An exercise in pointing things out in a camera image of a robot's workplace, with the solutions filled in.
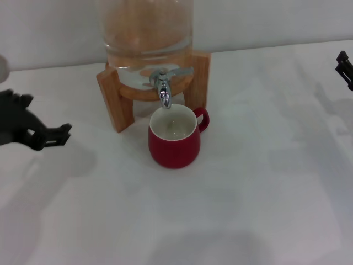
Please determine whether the glass water dispenser jar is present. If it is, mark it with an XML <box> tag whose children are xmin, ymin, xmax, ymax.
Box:
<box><xmin>99</xmin><ymin>0</ymin><xmax>194</xmax><ymax>92</ymax></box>

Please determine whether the wooden dispenser stand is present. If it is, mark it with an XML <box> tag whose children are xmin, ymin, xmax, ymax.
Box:
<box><xmin>95</xmin><ymin>51</ymin><xmax>212</xmax><ymax>134</ymax></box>

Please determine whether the red ceramic cup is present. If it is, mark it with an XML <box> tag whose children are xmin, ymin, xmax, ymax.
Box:
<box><xmin>147</xmin><ymin>104</ymin><xmax>210</xmax><ymax>169</ymax></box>

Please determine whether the chrome faucet with lever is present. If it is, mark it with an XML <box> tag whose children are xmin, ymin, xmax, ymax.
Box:
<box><xmin>149</xmin><ymin>67</ymin><xmax>195</xmax><ymax>110</ymax></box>

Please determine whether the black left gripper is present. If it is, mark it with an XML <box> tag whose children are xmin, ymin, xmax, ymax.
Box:
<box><xmin>0</xmin><ymin>88</ymin><xmax>73</xmax><ymax>152</ymax></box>

